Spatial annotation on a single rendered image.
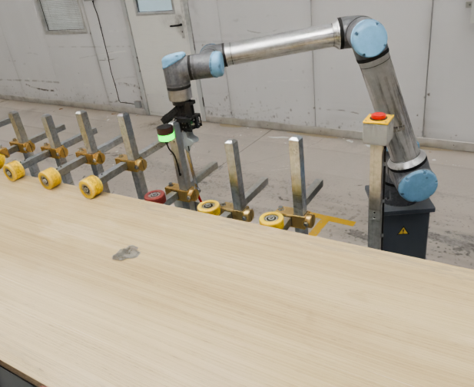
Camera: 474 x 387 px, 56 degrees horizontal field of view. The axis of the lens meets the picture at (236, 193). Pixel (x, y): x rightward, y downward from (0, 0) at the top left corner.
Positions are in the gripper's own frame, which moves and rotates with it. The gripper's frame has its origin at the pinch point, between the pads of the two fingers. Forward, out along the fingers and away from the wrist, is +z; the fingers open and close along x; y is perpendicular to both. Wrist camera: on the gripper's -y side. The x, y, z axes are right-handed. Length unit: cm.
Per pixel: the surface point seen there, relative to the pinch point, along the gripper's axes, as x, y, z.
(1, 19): 290, -541, -30
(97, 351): -87, 35, 12
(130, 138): -8.3, -21.3, -5.7
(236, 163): -8.7, 28.6, -0.5
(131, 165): -9.8, -22.8, 5.9
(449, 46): 254, 61, 17
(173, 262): -52, 31, 12
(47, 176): -31, -49, 4
